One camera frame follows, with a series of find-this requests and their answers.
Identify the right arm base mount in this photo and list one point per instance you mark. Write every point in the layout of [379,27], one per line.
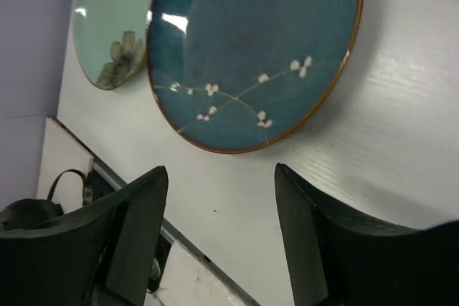
[127,225]

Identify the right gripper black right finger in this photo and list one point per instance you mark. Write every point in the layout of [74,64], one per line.
[338,255]

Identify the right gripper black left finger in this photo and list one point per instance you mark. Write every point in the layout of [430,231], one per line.
[37,267]

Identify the blue plate white blossoms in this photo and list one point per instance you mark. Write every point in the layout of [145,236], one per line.
[233,76]

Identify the pale green flower plate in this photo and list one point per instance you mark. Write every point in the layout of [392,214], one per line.
[110,39]

